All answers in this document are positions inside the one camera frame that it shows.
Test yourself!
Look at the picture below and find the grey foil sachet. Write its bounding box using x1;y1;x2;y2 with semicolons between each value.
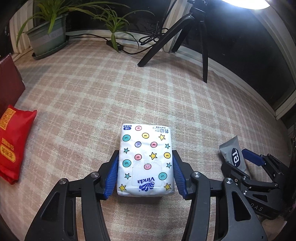
219;136;246;172

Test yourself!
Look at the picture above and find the white patterned tissue pack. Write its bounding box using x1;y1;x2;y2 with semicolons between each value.
116;123;175;197

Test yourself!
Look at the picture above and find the pink plaid blanket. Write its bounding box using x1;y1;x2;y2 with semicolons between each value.
1;39;290;240

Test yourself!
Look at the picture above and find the red folded fabric bag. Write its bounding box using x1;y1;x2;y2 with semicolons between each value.
0;105;37;185

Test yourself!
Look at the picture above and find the dark red paper bag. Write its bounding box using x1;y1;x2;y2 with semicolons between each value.
0;53;25;116

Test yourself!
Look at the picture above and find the potted spider plant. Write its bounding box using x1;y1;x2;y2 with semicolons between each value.
16;0;153;60

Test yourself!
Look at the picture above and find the black tripod stand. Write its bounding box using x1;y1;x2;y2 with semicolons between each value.
137;1;208;83

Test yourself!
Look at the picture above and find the black power cable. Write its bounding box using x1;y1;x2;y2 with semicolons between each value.
66;21;172;55

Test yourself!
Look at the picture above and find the white ring light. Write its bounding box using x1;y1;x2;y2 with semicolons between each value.
222;0;270;10

